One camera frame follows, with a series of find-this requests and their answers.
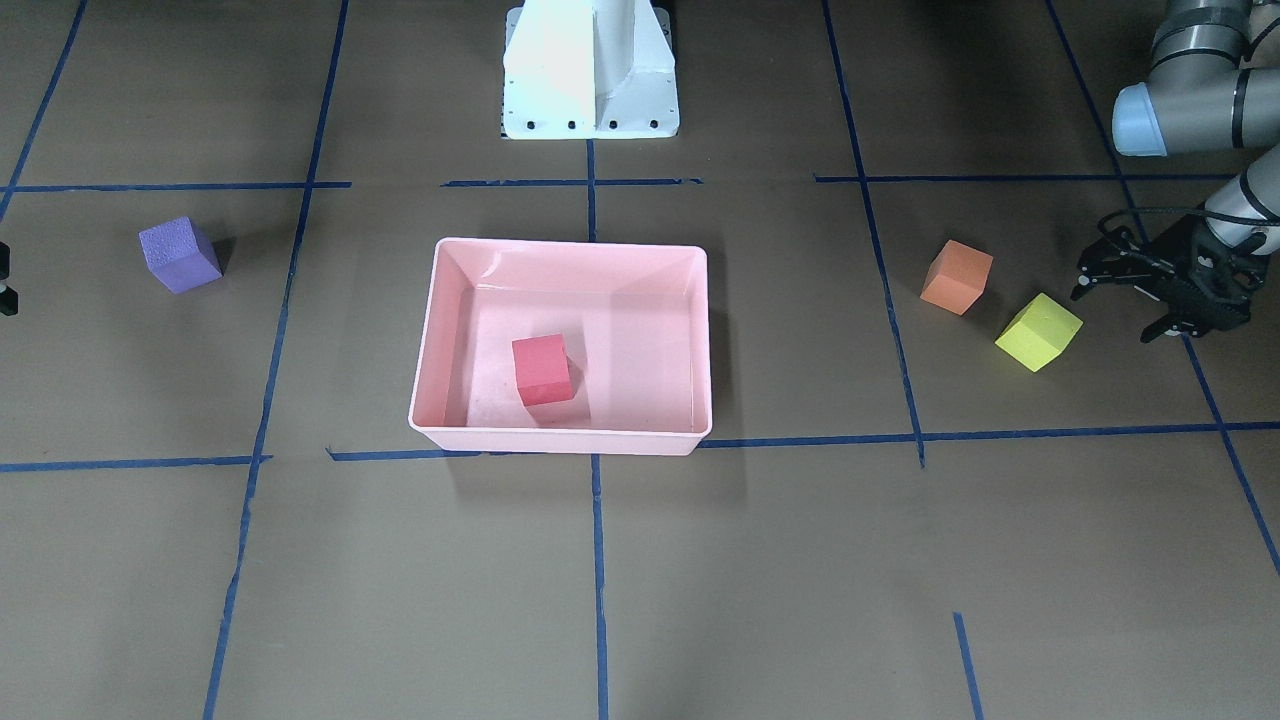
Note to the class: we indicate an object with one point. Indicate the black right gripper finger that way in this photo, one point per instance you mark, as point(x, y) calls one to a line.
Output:
point(9, 298)

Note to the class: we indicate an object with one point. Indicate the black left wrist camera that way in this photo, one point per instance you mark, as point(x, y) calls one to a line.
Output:
point(1205, 268)

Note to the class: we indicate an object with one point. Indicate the pink red foam block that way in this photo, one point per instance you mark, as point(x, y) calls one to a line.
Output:
point(542, 370)

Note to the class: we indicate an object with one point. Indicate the yellow foam block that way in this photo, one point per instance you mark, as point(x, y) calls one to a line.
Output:
point(1039, 333)

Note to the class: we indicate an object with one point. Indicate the purple foam block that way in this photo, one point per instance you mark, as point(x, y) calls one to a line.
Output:
point(179, 255)

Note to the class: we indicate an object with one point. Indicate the pink plastic bin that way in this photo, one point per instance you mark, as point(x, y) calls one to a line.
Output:
point(635, 322)

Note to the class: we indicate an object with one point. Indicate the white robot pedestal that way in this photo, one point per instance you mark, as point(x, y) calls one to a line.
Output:
point(575, 70)

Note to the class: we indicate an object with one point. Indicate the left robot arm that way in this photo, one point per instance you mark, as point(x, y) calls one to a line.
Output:
point(1201, 95)

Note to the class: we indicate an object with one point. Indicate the orange foam block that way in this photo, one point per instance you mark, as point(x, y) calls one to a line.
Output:
point(957, 277)

